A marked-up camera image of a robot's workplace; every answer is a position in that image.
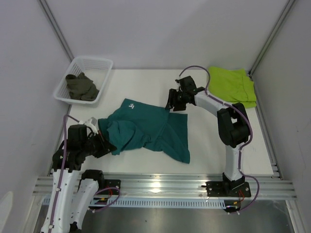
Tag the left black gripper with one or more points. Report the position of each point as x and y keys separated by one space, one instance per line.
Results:
x=104 y=143

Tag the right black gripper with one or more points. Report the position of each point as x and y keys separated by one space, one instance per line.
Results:
x=172 y=95

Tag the teal green shorts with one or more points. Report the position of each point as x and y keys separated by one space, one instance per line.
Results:
x=136 y=125

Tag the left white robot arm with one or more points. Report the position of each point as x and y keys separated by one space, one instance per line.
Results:
x=73 y=191

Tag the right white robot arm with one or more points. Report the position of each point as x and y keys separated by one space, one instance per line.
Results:
x=233 y=128

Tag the lime green folded shorts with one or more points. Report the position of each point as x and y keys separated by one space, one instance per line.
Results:
x=232 y=86

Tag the olive green shorts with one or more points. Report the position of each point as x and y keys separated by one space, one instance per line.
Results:
x=81 y=87

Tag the white plastic basket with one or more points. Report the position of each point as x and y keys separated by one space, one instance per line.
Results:
x=95 y=68

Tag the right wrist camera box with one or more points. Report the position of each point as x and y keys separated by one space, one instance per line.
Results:
x=187 y=84

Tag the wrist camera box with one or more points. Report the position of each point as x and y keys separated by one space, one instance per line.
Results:
x=77 y=135
x=187 y=84

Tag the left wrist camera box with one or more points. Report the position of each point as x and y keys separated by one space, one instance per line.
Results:
x=77 y=135

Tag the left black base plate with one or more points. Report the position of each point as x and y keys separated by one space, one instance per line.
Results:
x=109 y=185

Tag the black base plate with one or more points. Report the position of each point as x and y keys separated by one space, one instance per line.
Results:
x=109 y=185
x=216 y=189

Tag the white slotted cable duct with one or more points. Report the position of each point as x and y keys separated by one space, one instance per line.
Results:
x=202 y=203

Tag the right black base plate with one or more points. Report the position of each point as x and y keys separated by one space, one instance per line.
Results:
x=216 y=189

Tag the aluminium mounting rail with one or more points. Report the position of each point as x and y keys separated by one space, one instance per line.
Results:
x=192 y=186

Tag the right aluminium corner post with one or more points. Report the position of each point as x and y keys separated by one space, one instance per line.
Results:
x=289 y=6

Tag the aluminium corner post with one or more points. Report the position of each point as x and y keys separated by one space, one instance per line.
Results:
x=289 y=6
x=55 y=27

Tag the left aluminium corner post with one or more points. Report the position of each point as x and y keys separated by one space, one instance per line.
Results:
x=55 y=27

